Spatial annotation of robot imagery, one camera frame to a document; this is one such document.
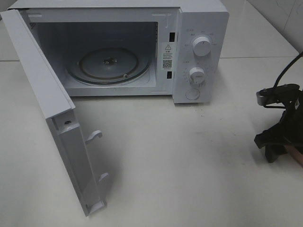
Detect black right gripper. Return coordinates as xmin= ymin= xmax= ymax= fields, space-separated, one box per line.
xmin=254 ymin=104 xmax=303 ymax=163

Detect pink round plate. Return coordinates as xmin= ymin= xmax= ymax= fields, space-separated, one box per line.
xmin=285 ymin=146 xmax=303 ymax=166

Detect round white door button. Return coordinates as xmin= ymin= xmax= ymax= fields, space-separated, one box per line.
xmin=186 ymin=89 xmax=200 ymax=100

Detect white microwave door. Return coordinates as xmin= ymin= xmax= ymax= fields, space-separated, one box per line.
xmin=0 ymin=9 xmax=109 ymax=216

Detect lower white microwave knob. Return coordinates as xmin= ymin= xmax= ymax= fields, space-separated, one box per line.
xmin=189 ymin=67 xmax=205 ymax=85

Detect white microwave knob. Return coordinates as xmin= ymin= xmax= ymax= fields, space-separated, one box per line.
xmin=189 ymin=67 xmax=205 ymax=85
xmin=192 ymin=35 xmax=212 ymax=57

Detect upper white microwave knob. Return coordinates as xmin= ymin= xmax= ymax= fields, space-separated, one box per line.
xmin=192 ymin=35 xmax=212 ymax=57

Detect white microwave oven body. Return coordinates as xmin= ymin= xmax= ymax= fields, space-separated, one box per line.
xmin=1 ymin=0 xmax=229 ymax=104

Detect white warning label sticker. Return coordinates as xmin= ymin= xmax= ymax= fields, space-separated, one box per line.
xmin=160 ymin=42 xmax=176 ymax=70

